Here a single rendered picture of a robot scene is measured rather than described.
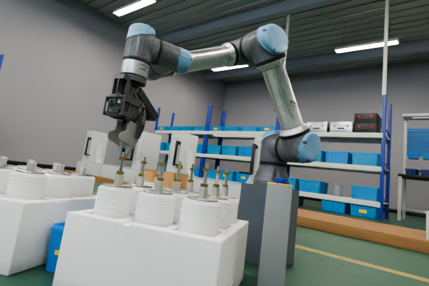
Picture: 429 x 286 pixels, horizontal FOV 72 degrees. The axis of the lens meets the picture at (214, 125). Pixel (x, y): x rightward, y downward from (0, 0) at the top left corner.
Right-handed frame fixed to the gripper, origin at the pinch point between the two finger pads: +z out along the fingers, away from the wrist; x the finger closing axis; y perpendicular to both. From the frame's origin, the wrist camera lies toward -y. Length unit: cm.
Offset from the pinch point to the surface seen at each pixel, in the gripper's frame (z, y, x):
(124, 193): 10.5, 2.5, 4.3
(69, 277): 30.5, 9.1, -1.6
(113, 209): 14.6, 4.0, 3.4
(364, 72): -345, -853, 17
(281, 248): 20.2, -24.5, 37.9
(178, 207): 13.0, -10.5, 12.4
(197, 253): 19.7, 2.1, 27.4
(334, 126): -107, -481, -7
